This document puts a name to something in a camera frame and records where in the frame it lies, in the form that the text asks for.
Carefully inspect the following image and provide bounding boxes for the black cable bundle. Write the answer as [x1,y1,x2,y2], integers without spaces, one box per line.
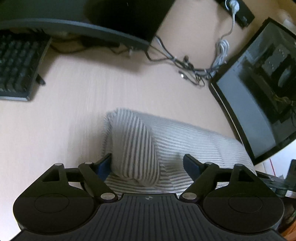
[144,34,223,88]

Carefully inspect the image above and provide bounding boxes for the black curved monitor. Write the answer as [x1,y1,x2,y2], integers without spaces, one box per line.
[1,1,174,51]

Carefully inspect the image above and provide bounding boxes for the black keyboard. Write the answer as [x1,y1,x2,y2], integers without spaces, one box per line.
[0,30,51,101]

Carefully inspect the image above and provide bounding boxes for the black white striped shirt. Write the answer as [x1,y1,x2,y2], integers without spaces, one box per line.
[102,109,254,195]

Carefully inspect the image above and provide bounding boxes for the computer tower case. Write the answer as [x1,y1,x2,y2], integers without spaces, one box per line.
[209,18,295,164]

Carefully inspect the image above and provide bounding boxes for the white coiled cable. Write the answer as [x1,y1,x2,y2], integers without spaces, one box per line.
[209,0,240,72]

